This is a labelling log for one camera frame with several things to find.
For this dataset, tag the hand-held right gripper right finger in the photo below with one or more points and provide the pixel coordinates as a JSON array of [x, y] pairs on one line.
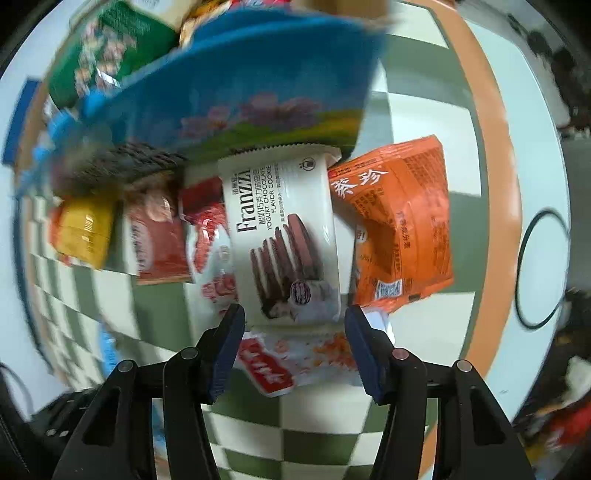
[[367, 355]]

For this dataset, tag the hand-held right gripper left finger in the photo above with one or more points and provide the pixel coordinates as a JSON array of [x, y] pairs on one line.
[[226, 355]]

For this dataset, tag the white chocolate cookie packet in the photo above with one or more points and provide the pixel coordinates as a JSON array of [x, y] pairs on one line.
[[281, 207]]

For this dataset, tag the blue cardboard box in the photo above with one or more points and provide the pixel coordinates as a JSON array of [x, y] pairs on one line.
[[254, 69]]

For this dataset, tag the white packet with red label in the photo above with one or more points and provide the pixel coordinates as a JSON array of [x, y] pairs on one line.
[[277, 364]]

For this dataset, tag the green white checkered mat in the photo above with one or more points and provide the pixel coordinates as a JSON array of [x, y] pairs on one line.
[[300, 438]]

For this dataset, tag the red and white snack packet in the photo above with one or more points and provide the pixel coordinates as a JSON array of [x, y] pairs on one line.
[[207, 221]]

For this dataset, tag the orange snack packet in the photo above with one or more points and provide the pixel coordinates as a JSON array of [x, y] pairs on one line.
[[401, 217]]

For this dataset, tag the yellow snack packet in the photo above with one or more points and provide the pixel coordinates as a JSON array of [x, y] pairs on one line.
[[85, 228]]

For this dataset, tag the green snack packet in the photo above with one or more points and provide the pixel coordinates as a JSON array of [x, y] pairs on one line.
[[115, 41]]

